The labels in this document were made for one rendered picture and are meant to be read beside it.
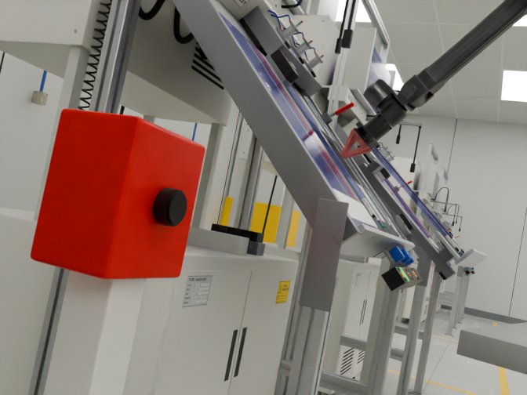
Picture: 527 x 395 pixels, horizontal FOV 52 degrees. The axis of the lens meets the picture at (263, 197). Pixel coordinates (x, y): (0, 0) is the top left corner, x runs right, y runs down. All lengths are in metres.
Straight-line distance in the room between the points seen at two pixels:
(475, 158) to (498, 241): 1.33
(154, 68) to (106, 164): 0.91
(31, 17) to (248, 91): 0.58
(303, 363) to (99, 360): 0.38
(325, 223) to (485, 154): 8.32
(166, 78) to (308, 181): 0.68
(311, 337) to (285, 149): 0.32
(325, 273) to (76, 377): 0.41
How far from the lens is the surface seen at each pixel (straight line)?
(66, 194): 0.57
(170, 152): 0.59
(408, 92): 1.48
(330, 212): 0.85
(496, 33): 1.51
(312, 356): 0.87
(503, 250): 8.96
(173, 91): 1.52
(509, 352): 0.91
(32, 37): 1.35
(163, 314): 1.02
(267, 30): 1.40
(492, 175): 9.07
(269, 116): 0.96
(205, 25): 1.08
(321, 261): 0.85
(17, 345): 1.25
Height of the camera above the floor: 0.70
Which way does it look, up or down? 3 degrees up
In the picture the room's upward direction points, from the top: 11 degrees clockwise
